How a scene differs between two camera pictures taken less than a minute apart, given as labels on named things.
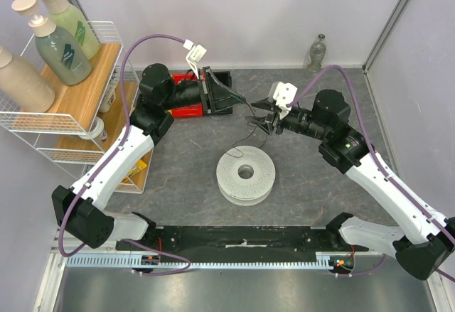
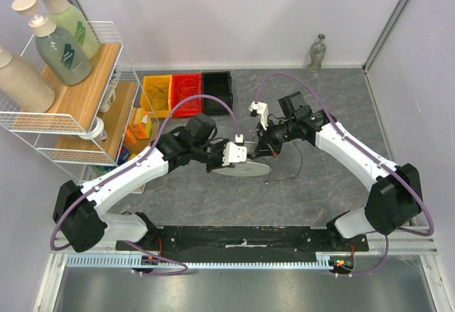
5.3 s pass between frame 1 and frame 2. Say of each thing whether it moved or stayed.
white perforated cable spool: moved
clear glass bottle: stayed
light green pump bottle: stayed
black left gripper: moved
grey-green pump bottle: stayed
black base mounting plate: stayed
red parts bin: stayed
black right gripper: moved
